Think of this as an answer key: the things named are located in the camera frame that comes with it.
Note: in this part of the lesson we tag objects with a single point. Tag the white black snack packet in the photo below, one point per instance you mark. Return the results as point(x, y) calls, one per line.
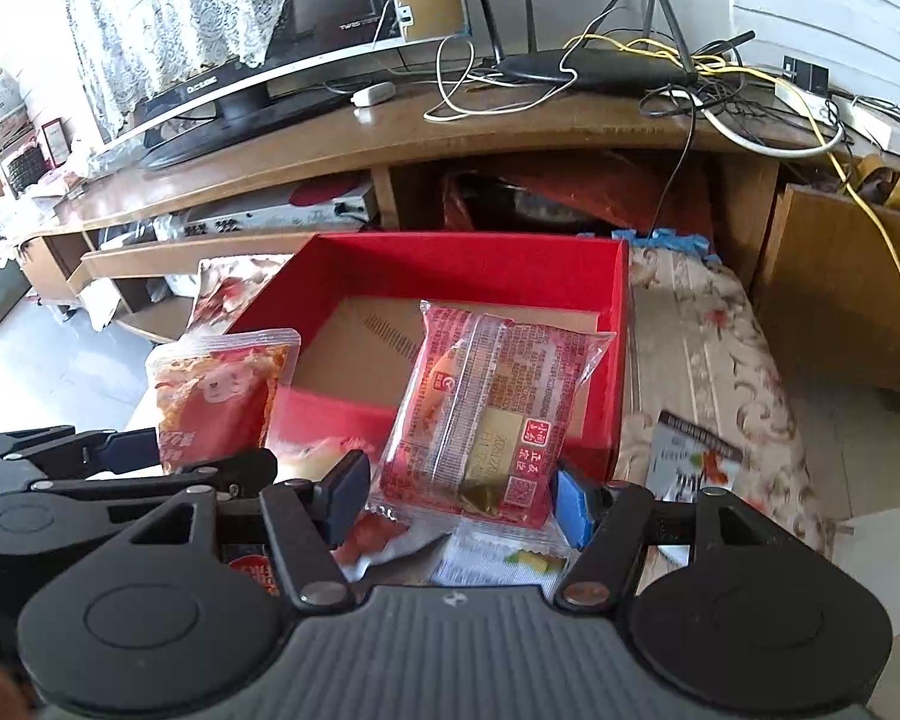
point(685, 457)

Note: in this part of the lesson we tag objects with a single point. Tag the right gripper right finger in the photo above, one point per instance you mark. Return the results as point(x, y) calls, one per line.
point(606, 527)

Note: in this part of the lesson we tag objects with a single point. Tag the silver media player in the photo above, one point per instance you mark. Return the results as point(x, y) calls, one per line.
point(343, 201)

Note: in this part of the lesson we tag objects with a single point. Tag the black wifi router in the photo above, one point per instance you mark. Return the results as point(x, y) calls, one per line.
point(659, 56)

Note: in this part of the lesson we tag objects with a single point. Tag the white green snack packet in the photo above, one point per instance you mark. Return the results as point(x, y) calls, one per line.
point(481, 559)

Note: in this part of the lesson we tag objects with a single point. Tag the red orange snack bag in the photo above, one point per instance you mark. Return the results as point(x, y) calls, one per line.
point(214, 394)

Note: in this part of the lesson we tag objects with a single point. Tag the white lace cover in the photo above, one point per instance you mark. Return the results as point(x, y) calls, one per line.
point(129, 51)

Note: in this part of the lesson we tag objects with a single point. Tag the white power strip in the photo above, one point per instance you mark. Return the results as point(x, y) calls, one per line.
point(881, 130)

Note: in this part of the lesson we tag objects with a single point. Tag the brown cardboard box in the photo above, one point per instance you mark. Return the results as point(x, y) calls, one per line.
point(827, 290)

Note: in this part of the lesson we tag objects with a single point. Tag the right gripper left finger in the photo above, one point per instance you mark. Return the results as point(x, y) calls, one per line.
point(306, 522)

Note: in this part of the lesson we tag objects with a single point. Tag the red cardboard box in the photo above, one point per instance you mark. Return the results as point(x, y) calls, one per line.
point(354, 299)

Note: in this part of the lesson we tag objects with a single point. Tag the floral satin tablecloth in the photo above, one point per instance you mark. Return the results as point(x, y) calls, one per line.
point(694, 348)

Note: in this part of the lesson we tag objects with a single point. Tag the wooden TV stand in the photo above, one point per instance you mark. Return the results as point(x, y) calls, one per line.
point(405, 156)

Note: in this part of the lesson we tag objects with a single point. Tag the red snack packet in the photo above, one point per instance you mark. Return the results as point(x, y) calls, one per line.
point(243, 544)

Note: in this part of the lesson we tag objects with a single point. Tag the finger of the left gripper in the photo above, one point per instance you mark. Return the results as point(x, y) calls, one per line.
point(50, 525)
point(58, 460)

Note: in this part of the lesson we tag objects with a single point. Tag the red clear pastry packet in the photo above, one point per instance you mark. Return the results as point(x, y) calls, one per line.
point(484, 417)

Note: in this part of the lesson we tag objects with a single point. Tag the black flat TV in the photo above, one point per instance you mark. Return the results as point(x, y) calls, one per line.
point(230, 102)

